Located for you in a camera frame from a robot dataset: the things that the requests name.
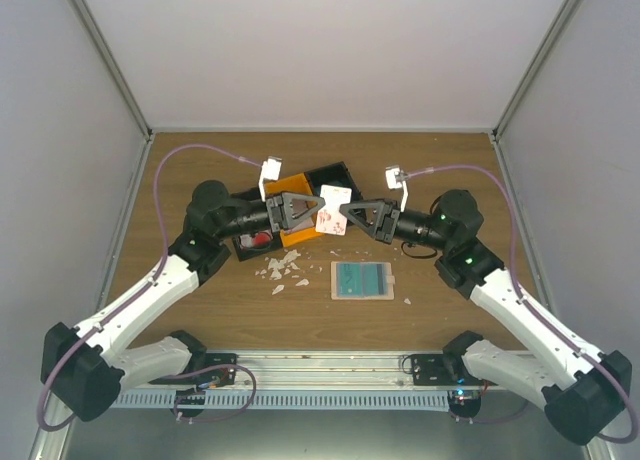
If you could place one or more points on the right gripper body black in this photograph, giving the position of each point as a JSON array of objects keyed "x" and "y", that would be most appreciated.
[{"x": 388, "y": 231}]

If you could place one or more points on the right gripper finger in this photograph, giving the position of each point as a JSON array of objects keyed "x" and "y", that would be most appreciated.
[
  {"x": 361, "y": 206},
  {"x": 369, "y": 223}
]

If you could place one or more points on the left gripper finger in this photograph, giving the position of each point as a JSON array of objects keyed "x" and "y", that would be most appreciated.
[
  {"x": 300, "y": 215},
  {"x": 290, "y": 197}
]

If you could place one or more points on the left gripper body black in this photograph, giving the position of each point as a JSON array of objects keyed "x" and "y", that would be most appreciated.
[{"x": 278, "y": 221}]

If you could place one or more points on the white pink card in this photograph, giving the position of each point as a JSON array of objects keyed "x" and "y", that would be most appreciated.
[{"x": 329, "y": 219}]

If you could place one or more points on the teal VIP card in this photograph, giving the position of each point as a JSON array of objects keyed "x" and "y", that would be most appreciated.
[
  {"x": 348, "y": 280},
  {"x": 373, "y": 277}
]

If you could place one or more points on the beige card holder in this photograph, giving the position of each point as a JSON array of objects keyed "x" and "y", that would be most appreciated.
[{"x": 390, "y": 279}]

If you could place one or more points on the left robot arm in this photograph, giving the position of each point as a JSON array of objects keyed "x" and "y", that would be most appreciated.
[{"x": 89, "y": 365}]

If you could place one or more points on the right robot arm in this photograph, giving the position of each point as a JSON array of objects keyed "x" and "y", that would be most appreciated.
[{"x": 580, "y": 388}]

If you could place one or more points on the red white card stack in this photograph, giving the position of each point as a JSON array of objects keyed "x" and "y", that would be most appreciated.
[{"x": 256, "y": 241}]

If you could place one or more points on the orange bin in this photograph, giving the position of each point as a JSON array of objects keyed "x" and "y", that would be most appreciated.
[{"x": 304, "y": 230}]

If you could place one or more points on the black bin left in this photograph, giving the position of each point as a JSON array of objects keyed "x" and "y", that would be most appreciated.
[{"x": 255, "y": 221}]

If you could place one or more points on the black bin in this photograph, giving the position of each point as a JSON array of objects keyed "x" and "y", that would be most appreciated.
[
  {"x": 255, "y": 221},
  {"x": 336, "y": 174}
]

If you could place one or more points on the black bin right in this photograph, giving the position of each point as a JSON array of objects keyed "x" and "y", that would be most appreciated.
[{"x": 336, "y": 174}]

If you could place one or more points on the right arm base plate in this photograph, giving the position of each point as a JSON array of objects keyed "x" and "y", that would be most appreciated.
[{"x": 426, "y": 369}]

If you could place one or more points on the aluminium rail frame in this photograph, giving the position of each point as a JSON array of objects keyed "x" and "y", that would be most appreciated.
[{"x": 275, "y": 311}]

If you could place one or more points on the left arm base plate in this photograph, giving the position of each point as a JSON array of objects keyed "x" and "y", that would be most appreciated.
[{"x": 224, "y": 374}]

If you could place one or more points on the grey slotted cable duct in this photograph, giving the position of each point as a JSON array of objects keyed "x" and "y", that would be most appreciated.
[{"x": 289, "y": 400}]

